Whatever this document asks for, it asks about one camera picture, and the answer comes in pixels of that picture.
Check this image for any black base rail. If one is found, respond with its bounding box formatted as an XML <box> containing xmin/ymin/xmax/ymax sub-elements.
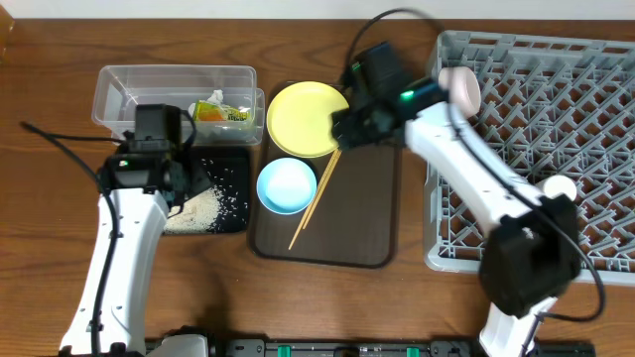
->
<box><xmin>146</xmin><ymin>337</ymin><xmax>597</xmax><ymax>357</ymax></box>

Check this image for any dark brown serving tray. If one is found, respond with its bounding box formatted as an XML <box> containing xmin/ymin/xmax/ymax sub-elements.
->
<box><xmin>246</xmin><ymin>81</ymin><xmax>405</xmax><ymax>270</ymax></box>

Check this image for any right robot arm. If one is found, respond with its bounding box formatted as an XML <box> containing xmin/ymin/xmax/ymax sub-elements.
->
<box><xmin>331</xmin><ymin>43</ymin><xmax>580</xmax><ymax>356</ymax></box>

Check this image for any green orange snack wrapper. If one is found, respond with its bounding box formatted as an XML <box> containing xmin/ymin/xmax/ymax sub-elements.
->
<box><xmin>189</xmin><ymin>100</ymin><xmax>251</xmax><ymax>122</ymax></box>

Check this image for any light blue bowl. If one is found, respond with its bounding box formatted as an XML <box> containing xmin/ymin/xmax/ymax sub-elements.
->
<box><xmin>256</xmin><ymin>158</ymin><xmax>318</xmax><ymax>215</ymax></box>

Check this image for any wooden chopstick right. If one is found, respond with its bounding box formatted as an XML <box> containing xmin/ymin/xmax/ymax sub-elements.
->
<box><xmin>301</xmin><ymin>149</ymin><xmax>343</xmax><ymax>230</ymax></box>

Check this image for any yellow plate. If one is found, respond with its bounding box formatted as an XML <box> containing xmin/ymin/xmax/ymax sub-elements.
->
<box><xmin>267</xmin><ymin>81</ymin><xmax>348</xmax><ymax>159</ymax></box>

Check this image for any black rectangular waste tray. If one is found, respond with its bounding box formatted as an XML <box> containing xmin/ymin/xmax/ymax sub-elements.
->
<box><xmin>163</xmin><ymin>146</ymin><xmax>252</xmax><ymax>237</ymax></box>

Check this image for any white pink bowl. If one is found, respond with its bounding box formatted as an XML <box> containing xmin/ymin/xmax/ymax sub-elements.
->
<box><xmin>438</xmin><ymin>66</ymin><xmax>481</xmax><ymax>117</ymax></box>

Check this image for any clear plastic waste bin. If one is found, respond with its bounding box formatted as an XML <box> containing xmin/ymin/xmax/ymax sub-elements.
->
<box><xmin>92</xmin><ymin>64</ymin><xmax>265</xmax><ymax>146</ymax></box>

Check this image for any grey dishwasher rack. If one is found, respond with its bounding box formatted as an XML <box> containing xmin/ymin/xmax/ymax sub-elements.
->
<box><xmin>428</xmin><ymin>31</ymin><xmax>634</xmax><ymax>286</ymax></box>

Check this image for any pile of white rice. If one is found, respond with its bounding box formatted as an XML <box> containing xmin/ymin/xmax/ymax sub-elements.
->
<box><xmin>163</xmin><ymin>158</ymin><xmax>247</xmax><ymax>235</ymax></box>

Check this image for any white cup green inside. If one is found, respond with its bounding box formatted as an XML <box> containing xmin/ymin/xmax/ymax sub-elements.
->
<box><xmin>536</xmin><ymin>175</ymin><xmax>577</xmax><ymax>201</ymax></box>

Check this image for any white tissue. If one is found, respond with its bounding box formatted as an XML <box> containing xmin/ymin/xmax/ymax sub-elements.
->
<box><xmin>190</xmin><ymin>89</ymin><xmax>230</xmax><ymax>141</ymax></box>

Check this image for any wooden chopstick left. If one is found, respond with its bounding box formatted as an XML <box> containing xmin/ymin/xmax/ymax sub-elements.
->
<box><xmin>288</xmin><ymin>149</ymin><xmax>339</xmax><ymax>251</ymax></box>

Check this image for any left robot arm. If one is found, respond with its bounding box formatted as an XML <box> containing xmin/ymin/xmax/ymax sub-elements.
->
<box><xmin>59</xmin><ymin>104</ymin><xmax>211</xmax><ymax>356</ymax></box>

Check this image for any wooden chopstick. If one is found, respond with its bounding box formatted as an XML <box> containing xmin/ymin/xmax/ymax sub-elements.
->
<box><xmin>301</xmin><ymin>149</ymin><xmax>343</xmax><ymax>230</ymax></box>
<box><xmin>288</xmin><ymin>149</ymin><xmax>339</xmax><ymax>251</ymax></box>

